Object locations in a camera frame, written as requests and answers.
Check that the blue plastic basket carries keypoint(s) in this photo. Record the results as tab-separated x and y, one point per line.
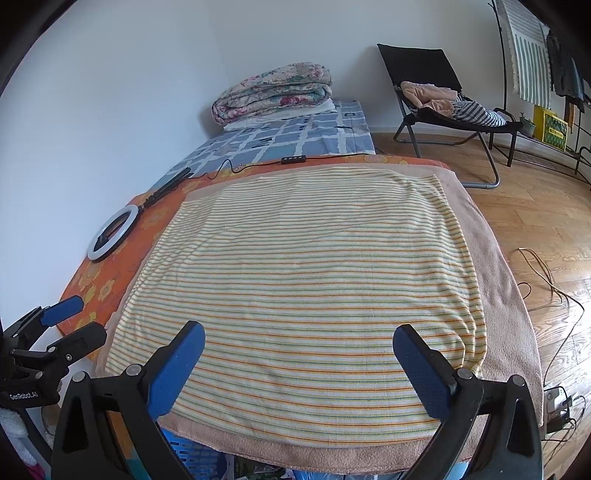
194	457

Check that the hanging dark clothes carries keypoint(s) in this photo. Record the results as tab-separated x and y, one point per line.
565	69

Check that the small potted plant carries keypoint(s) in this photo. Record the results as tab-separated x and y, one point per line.
527	125

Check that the pink garment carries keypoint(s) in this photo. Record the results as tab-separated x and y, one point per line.
427	94

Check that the yellow crate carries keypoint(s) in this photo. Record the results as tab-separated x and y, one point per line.
551	129

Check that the orange floral bed sheet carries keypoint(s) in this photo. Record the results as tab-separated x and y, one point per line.
152	221

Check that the person's left hand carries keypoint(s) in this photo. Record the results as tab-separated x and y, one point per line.
14	434

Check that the black coat rack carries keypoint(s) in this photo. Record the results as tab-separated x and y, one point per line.
505	69

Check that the folded floral quilt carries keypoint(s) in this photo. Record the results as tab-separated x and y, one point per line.
272	92

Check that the black tripod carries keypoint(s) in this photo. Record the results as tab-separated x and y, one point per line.
171	182

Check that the beige blanket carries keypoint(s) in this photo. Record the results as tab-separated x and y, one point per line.
503	300

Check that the black folding chair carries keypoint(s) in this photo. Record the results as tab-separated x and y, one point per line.
420	64

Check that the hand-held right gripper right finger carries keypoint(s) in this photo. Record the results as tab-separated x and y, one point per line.
422	369

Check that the person's left forearm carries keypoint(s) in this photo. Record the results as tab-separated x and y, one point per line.
39	471

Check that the white power strip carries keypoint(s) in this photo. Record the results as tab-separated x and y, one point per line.
556	401

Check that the blue checkered bed sheet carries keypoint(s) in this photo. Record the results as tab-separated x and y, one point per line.
286	138

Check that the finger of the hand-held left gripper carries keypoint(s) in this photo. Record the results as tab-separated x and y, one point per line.
62	310
85	339

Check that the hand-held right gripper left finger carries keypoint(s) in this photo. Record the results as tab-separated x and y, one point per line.
178	369

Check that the hanging green striped towel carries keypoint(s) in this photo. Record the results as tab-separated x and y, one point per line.
528	50

